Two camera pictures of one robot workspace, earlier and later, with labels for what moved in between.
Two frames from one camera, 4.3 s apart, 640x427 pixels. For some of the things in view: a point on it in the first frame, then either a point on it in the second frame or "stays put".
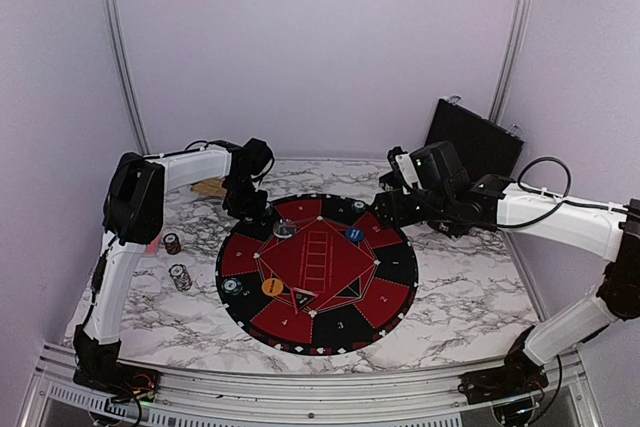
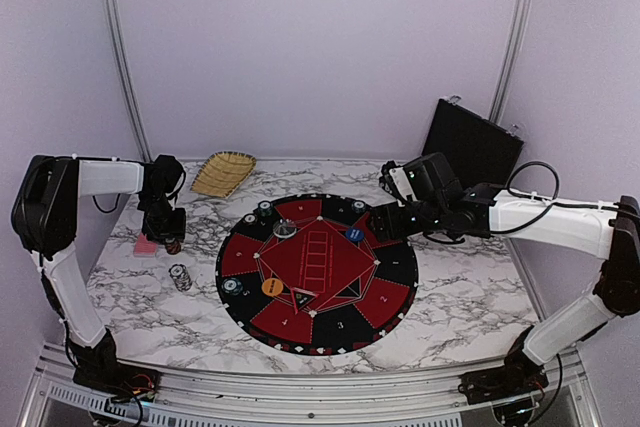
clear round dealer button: x=284 y=228 stays put
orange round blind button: x=272 y=286 stays put
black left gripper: x=255 y=212 -> x=175 y=231
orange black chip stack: x=172 y=243 stays put
